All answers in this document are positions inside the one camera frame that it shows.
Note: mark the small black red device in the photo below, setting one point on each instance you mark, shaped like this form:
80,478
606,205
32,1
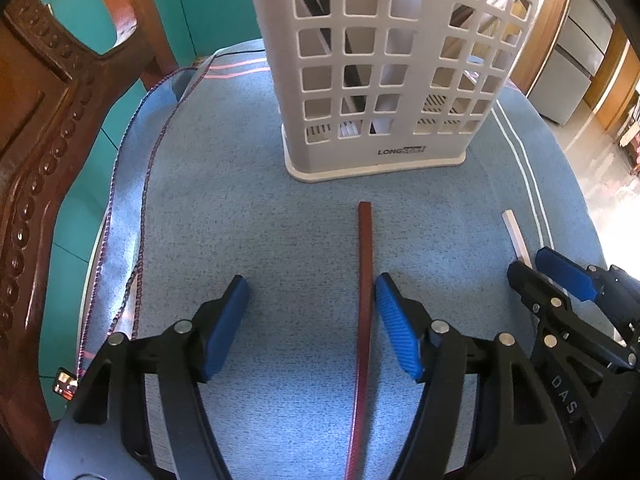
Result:
65,384

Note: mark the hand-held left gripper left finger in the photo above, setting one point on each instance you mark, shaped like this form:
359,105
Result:
227,325

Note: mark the silver refrigerator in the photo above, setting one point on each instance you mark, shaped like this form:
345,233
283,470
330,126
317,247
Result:
575,60

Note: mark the black chopstick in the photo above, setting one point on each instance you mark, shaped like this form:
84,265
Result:
307,0

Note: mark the reddish brown chopstick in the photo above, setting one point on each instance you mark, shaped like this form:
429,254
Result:
366,260

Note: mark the white chopstick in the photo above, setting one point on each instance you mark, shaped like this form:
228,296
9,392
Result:
514,235

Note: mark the white plastic utensil basket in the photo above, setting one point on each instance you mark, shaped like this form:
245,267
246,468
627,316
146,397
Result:
350,162

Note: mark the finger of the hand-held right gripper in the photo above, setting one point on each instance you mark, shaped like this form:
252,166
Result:
547,310
565,275

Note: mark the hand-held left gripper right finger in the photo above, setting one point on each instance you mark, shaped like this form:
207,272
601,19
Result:
396,325

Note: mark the carved wooden chair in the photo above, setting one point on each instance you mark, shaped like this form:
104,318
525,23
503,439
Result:
40,160

